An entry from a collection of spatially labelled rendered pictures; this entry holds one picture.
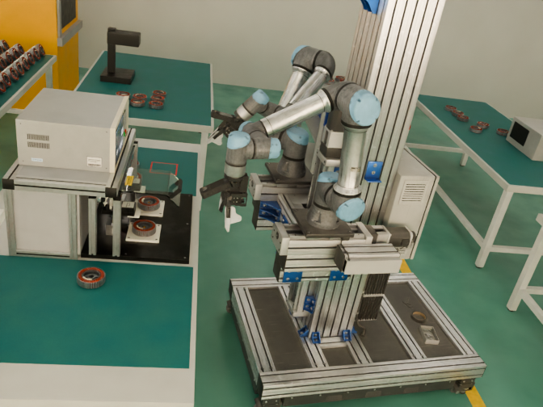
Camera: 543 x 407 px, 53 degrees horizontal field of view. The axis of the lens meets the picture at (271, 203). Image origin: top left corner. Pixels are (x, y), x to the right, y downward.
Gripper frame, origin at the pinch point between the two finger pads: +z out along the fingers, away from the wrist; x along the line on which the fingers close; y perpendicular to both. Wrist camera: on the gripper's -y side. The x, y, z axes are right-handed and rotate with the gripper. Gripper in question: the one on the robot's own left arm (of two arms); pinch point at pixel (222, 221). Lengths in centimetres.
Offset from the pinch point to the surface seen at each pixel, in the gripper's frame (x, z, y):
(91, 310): 1, 40, -47
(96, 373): -31, 40, -44
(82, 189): 35, 5, -51
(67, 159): 50, -1, -57
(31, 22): 418, 23, -114
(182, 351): -24.4, 40.3, -14.8
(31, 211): 39, 18, -71
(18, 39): 420, 42, -126
